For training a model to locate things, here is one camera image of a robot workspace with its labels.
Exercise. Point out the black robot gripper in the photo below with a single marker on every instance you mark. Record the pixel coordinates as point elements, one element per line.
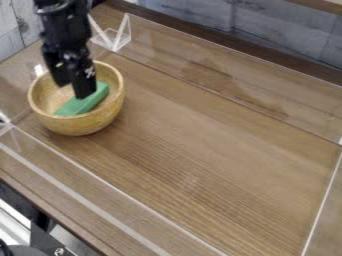
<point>65,34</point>

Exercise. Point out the wooden bowl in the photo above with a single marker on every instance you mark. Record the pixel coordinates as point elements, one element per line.
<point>80,121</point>

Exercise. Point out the green rectangular block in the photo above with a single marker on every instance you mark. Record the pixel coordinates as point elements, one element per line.
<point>79,106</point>

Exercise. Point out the clear acrylic corner bracket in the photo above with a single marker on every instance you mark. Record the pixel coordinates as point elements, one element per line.
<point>108,38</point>

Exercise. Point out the black metal bracket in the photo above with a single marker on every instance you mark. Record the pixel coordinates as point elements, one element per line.
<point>43,241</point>

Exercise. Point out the clear acrylic barrier wall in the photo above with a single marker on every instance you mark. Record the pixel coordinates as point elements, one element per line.
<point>219,164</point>

